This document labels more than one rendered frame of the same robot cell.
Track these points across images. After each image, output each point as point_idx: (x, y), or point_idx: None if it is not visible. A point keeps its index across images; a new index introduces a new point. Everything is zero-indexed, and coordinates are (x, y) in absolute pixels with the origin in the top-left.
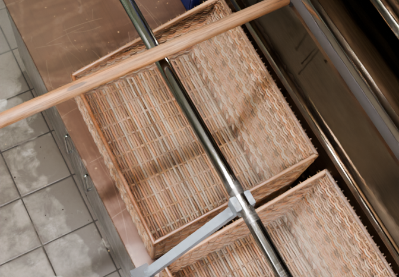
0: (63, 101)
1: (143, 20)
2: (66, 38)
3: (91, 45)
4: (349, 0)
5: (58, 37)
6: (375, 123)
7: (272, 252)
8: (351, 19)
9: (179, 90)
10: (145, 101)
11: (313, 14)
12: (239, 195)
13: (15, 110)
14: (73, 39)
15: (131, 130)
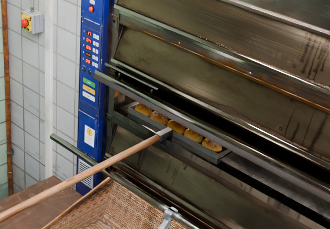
0: None
1: (91, 157)
2: (24, 227)
3: (41, 227)
4: (189, 112)
5: (19, 228)
6: (220, 143)
7: (195, 225)
8: (194, 116)
9: (121, 177)
10: None
11: (177, 114)
12: (168, 208)
13: (42, 192)
14: (29, 227)
15: None
